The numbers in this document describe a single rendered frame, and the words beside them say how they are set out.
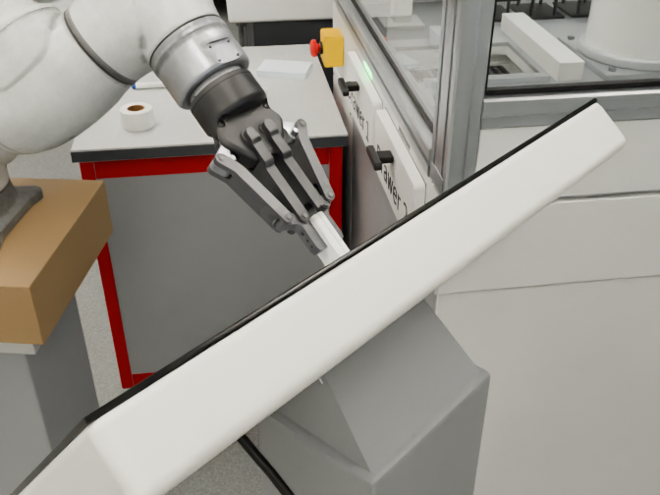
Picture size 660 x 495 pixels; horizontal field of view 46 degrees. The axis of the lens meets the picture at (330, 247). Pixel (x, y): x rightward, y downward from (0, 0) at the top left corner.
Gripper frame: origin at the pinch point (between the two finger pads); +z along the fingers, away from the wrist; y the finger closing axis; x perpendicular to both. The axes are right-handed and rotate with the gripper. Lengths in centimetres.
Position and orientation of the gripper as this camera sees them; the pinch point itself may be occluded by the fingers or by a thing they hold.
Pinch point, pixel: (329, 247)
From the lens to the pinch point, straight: 79.3
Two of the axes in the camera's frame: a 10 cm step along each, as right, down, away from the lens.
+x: -4.8, 4.2, 7.7
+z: 5.7, 8.2, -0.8
